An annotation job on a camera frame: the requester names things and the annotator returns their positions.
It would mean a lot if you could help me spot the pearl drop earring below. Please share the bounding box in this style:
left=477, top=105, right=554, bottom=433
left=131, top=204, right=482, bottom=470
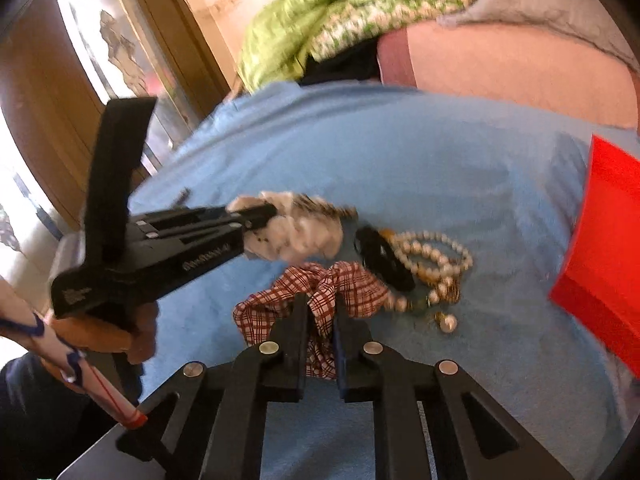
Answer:
left=434, top=312, right=458, bottom=334

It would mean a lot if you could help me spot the white floral scrunchie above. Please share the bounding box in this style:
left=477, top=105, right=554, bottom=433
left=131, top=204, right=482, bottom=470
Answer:
left=226, top=191, right=343, bottom=264

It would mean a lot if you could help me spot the leopard print scrunchie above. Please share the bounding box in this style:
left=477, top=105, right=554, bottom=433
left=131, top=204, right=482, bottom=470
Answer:
left=293, top=194, right=359, bottom=220

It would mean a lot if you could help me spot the red plaid scrunchie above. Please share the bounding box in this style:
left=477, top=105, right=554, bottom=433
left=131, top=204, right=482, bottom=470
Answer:
left=232, top=261, right=390, bottom=380

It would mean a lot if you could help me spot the large pearl bracelet green bead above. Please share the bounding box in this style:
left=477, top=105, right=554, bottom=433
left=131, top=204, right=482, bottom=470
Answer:
left=384, top=255, right=462, bottom=307

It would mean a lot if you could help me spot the small white bead bracelet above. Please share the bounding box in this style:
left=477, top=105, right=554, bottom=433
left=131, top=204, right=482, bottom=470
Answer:
left=387, top=230, right=475, bottom=281

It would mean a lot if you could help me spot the black hair tie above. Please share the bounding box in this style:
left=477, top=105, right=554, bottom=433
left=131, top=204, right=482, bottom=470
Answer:
left=354, top=225, right=418, bottom=294

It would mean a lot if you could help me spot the operator left hand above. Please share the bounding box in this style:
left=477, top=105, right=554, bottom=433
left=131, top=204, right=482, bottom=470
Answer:
left=44, top=302, right=160, bottom=364

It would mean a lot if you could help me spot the small dark hair clip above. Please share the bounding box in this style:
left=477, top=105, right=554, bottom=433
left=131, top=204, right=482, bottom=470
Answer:
left=171, top=188, right=191, bottom=208

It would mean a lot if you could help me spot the stained glass door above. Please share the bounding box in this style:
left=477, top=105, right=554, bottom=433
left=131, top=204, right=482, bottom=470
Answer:
left=1, top=0, right=229, bottom=310

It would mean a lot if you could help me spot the red tray box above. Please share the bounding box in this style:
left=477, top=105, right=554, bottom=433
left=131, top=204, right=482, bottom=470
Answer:
left=549, top=136, right=640, bottom=375

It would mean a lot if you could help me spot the blue blanket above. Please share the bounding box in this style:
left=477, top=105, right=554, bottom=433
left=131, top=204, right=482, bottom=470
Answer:
left=130, top=84, right=639, bottom=479

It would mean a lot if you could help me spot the green quilt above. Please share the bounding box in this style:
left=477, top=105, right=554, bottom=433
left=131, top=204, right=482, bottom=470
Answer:
left=238, top=0, right=475, bottom=93

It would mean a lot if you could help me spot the pink mattress bolster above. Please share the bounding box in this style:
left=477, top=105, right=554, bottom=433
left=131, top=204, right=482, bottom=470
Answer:
left=378, top=22, right=639, bottom=131

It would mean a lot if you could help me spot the grey pillow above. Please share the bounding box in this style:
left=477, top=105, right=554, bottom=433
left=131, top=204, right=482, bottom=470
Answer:
left=437, top=0, right=639, bottom=70

